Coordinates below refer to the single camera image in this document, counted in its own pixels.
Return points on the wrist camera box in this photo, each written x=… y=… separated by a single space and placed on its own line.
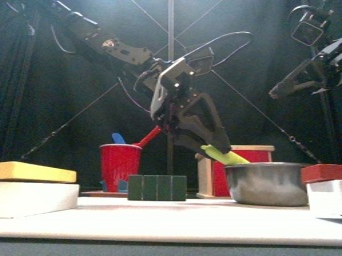
x=309 y=31
x=171 y=75

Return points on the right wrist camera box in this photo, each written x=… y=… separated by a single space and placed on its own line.
x=309 y=31

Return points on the wooden box with red panels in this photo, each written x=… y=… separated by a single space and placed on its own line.
x=255 y=155

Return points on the blue toy utensil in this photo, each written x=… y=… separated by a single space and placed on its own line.
x=118 y=138

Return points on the red topped white block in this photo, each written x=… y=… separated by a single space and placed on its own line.
x=325 y=186

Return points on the yellow topped white block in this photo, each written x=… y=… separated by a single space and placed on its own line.
x=35 y=193

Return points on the dark green segmented block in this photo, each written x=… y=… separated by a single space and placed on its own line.
x=156 y=187

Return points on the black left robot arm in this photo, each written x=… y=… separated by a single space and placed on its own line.
x=95 y=35

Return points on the red toy utensil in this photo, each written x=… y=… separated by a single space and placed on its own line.
x=148 y=136

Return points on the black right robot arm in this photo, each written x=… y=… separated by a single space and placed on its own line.
x=327 y=6

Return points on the steel cooking pot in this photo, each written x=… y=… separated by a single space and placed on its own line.
x=267 y=185

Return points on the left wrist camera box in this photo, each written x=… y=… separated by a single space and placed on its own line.
x=171 y=75

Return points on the vertical metal frame pole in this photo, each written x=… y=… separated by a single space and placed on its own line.
x=170 y=30

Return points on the white cutting board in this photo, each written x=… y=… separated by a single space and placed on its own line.
x=178 y=220

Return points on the red plastic cup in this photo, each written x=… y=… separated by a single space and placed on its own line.
x=119 y=166

